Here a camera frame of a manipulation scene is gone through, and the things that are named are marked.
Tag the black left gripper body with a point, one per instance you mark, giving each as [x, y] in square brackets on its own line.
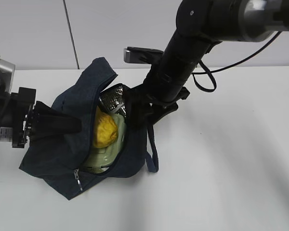
[22, 105]

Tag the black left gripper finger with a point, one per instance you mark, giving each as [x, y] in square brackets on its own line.
[45, 122]

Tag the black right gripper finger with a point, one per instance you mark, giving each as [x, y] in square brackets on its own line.
[160, 111]
[140, 111]

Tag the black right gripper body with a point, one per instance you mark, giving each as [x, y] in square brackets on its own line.
[141, 95]

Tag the yellow pear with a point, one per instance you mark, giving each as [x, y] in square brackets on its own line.
[105, 130]

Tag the navy blue lunch bag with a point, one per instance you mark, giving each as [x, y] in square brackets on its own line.
[57, 160]

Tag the green lidded glass container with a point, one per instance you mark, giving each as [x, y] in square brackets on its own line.
[100, 159]

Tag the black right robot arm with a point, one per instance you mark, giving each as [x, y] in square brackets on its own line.
[200, 25]

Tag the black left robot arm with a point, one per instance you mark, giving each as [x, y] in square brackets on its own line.
[6, 113]

